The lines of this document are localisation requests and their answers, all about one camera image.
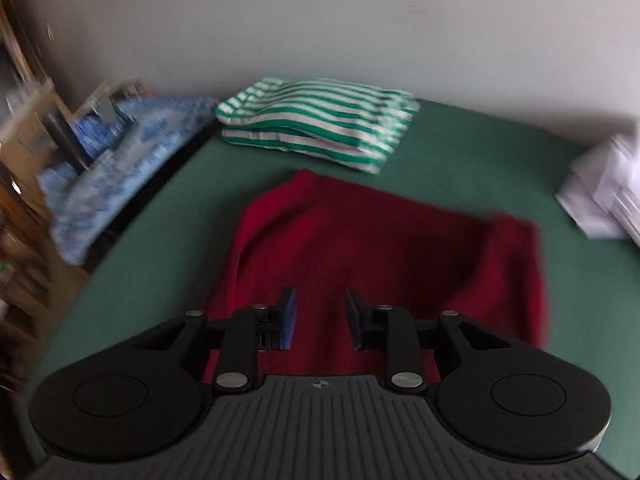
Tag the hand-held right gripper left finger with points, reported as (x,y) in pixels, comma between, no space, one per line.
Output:
(289,315)

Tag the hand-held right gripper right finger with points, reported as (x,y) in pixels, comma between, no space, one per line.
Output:
(354,315)

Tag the dark red knit sweater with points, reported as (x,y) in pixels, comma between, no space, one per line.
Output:
(375,240)

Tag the folded green striped garment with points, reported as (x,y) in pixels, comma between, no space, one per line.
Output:
(320,115)

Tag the blue patterned cloth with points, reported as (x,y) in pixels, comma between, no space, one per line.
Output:
(130,160)

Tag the cardboard box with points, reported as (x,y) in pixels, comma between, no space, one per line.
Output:
(30,285)
(25,140)

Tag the small grey object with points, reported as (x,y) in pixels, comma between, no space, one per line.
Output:
(107,107)

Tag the dark grey cylinder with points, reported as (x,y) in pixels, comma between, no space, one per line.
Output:
(67,140)

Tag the crumpled white garment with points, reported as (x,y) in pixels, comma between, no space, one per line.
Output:
(605,185)

